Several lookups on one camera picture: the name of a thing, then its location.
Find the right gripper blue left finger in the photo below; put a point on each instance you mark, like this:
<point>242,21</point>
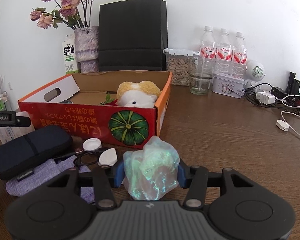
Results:
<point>119,173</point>

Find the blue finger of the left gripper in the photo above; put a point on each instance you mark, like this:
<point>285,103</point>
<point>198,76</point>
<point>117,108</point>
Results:
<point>22,121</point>

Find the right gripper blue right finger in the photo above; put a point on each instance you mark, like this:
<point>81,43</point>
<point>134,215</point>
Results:
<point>183,175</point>

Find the clear cotton swab box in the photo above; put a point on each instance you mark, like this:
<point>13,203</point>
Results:
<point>10,133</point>

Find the white charger plug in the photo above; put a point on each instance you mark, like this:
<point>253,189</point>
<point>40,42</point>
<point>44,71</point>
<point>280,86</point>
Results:
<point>108,157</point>

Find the iridescent plastic bag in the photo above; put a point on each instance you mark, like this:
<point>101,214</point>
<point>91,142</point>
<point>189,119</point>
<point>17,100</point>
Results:
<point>151,172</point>

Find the navy blue zip pouch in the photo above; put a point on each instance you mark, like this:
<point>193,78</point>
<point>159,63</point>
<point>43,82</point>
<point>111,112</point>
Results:
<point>33,149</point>

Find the purple knitted cloth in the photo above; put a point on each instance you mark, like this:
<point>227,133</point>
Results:
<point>41,174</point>

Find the yellow white plush toy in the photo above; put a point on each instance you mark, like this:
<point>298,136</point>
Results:
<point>140,95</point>

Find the red fabric flower clip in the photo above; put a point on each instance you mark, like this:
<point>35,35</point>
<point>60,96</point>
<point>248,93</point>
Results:
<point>109,100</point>

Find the red cardboard pumpkin box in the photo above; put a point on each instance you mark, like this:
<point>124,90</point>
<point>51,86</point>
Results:
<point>84,105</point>

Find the white green milk carton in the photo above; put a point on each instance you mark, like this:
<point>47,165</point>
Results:
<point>70,62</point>

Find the purple textured vase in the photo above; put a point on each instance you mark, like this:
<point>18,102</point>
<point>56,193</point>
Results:
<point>86,49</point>

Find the empty glass cup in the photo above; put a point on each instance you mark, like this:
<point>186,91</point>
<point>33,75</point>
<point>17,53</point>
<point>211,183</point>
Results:
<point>200,70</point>

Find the white round charger puck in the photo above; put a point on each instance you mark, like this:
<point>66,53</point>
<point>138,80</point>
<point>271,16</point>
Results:
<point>282,125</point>

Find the clear seed storage container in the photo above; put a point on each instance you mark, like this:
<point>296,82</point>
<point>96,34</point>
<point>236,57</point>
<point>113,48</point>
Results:
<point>178,62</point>

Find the white power adapter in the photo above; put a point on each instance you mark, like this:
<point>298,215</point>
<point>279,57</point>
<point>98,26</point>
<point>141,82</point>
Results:
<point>265,98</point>

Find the dried pink rose bouquet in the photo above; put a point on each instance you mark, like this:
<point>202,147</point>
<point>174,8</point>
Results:
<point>74,14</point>

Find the white round robot speaker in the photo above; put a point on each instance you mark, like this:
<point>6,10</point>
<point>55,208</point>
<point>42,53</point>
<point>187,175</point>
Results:
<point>254,74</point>

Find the water bottle left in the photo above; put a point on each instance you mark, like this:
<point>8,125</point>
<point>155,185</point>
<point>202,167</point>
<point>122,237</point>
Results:
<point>208,50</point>

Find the water bottle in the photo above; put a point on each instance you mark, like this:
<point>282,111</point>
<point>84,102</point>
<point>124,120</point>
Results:
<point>208,50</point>
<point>239,55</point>
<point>224,52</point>

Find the water bottle middle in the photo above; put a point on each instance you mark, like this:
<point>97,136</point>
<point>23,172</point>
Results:
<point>224,52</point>

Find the water bottle right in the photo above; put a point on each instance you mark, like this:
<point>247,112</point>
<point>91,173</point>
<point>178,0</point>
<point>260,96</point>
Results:
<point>239,55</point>

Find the black paper shopping bag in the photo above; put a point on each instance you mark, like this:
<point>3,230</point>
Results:
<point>132,35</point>

